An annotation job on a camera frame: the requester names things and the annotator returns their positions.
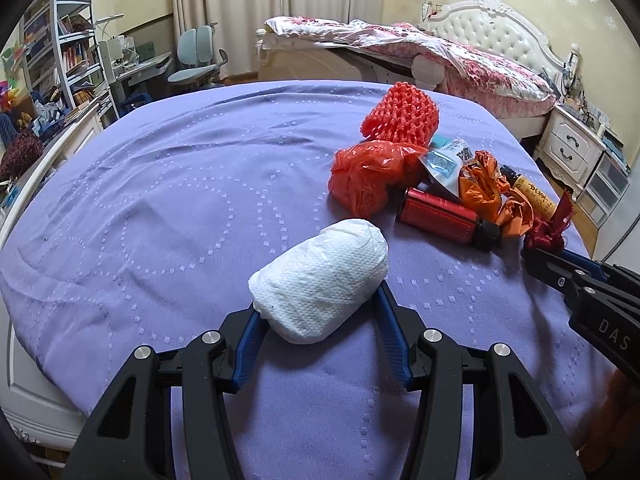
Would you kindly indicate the orange wrapper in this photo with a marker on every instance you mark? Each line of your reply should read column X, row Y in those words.
column 480, row 190

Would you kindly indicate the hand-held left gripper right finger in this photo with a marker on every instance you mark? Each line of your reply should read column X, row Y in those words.
column 392, row 330

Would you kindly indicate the plastic drawer unit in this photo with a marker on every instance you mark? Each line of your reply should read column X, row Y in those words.
column 607, row 182

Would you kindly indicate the white tufted bed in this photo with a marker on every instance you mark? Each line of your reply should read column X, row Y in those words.
column 495, row 30

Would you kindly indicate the white desk lamp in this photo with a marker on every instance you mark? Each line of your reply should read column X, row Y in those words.
column 111, row 20

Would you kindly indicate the red plastic bag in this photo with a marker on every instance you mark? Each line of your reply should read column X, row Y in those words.
column 370, row 175

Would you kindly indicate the red bottle with black cap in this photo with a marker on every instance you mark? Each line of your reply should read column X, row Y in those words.
column 435, row 215

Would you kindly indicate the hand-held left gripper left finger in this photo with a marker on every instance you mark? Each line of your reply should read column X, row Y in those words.
column 247, row 345

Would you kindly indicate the dark red wrapper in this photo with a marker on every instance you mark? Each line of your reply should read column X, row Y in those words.
column 550, row 232

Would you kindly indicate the clear blue printed packet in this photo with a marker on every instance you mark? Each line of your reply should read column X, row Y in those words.
column 442, row 165

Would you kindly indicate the grey study desk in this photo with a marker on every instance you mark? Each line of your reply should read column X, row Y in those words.
column 145, row 67

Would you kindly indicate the light blue office chair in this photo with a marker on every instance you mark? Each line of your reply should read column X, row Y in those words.
column 192, row 60

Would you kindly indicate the pink floral quilt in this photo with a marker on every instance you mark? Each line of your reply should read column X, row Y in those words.
column 400, row 40

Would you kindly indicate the purple patterned cloth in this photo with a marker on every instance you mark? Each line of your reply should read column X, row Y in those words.
column 175, row 200

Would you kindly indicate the blue plastic basket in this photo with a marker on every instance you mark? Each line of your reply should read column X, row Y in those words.
column 7, row 130

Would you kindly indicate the white tissue wad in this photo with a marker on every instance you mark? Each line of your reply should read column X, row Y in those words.
column 320, row 280

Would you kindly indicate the yellow labelled small bottle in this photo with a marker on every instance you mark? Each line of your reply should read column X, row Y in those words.
column 535, row 195

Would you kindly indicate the maroon fuzzy cloth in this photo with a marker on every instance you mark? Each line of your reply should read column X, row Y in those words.
column 20, row 152

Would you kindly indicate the red foam fruit net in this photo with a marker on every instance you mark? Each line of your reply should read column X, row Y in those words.
column 400, row 115

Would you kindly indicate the white bookshelf with books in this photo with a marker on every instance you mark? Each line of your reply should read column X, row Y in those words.
column 70, row 55

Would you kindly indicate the colourful paper pinwheel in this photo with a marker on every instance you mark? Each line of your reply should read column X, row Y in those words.
column 10, row 75

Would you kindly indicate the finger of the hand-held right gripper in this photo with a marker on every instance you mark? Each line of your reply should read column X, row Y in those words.
column 590, row 262
column 550, row 272

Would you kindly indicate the white nightstand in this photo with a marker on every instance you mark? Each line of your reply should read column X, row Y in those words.
column 567, row 145

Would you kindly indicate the beige curtain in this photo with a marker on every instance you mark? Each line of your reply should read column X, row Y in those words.
column 250, row 10

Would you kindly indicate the white wooden frame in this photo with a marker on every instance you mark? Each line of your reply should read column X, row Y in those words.
column 30, row 390

